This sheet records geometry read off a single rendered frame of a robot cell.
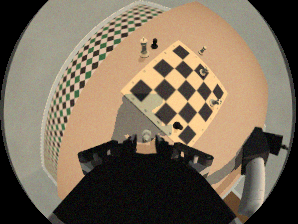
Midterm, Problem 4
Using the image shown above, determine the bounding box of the chessboard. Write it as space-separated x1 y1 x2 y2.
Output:
121 40 228 147

